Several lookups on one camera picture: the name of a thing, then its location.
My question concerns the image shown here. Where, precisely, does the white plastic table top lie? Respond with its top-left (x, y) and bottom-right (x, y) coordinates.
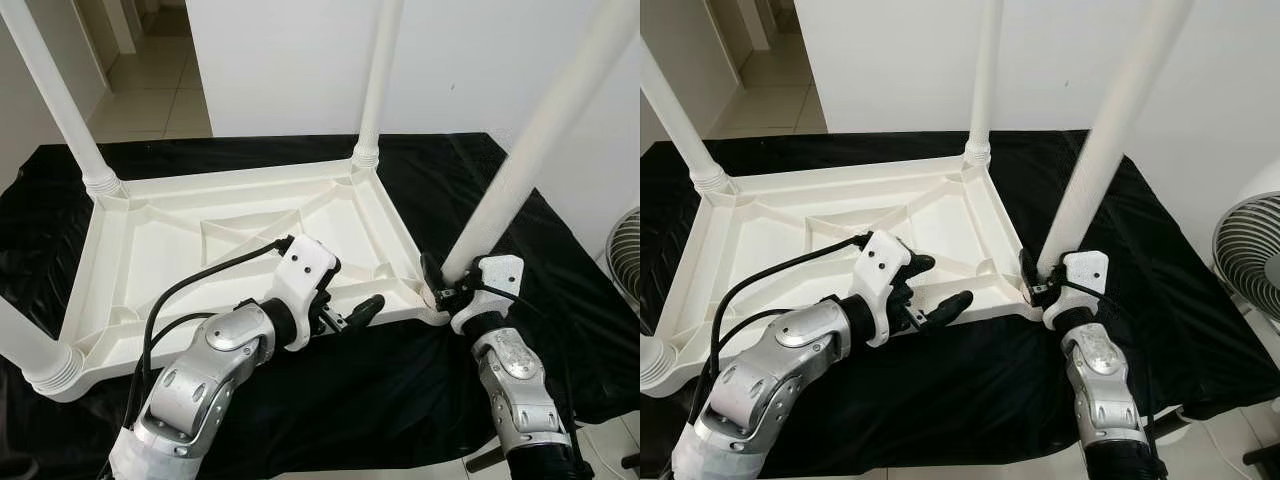
top-left (45, 160), bottom-right (451, 403)
top-left (640, 155), bottom-right (1046, 393)

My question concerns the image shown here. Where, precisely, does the white plastic table leg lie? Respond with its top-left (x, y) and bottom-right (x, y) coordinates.
top-left (0, 0), bottom-right (126, 199)
top-left (1035, 0), bottom-right (1197, 278)
top-left (640, 40), bottom-right (733, 194)
top-left (440, 0), bottom-right (641, 283)
top-left (964, 0), bottom-right (1007, 167)
top-left (352, 0), bottom-right (406, 171)
top-left (0, 295), bottom-right (86, 396)
top-left (640, 333), bottom-right (681, 393)

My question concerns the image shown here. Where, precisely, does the black tablecloth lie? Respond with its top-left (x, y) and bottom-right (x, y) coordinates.
top-left (0, 132), bottom-right (641, 476)
top-left (640, 128), bottom-right (1280, 476)

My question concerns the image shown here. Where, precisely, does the grey standing fan head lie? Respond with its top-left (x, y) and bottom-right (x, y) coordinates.
top-left (1212, 190), bottom-right (1280, 323)
top-left (605, 207), bottom-right (641, 303)

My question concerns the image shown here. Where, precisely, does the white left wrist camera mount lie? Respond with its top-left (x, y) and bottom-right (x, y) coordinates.
top-left (858, 230), bottom-right (914, 349)
top-left (268, 235), bottom-right (342, 353)

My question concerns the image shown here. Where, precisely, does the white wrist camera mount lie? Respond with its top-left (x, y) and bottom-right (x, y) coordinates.
top-left (450, 254), bottom-right (527, 337)
top-left (858, 230), bottom-right (914, 349)
top-left (268, 235), bottom-right (342, 353)
top-left (1043, 250), bottom-right (1112, 331)

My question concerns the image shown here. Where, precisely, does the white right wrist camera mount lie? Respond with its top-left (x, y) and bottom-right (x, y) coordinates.
top-left (450, 254), bottom-right (527, 337)
top-left (1043, 250), bottom-right (1112, 331)

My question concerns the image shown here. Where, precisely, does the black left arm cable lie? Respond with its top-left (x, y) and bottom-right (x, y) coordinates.
top-left (700, 232), bottom-right (873, 441)
top-left (120, 235), bottom-right (296, 441)

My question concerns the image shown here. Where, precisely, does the white door frame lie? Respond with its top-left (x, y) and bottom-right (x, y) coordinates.
top-left (738, 0), bottom-right (778, 53)
top-left (100, 0), bottom-right (143, 57)

